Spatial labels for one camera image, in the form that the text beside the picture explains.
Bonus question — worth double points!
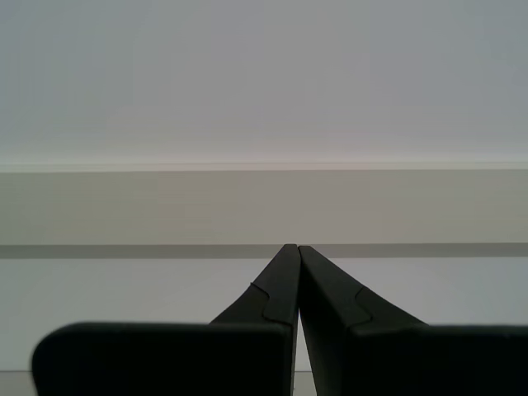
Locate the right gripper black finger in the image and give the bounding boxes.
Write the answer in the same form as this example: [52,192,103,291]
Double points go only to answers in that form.
[298,245,528,396]
[31,243,300,396]

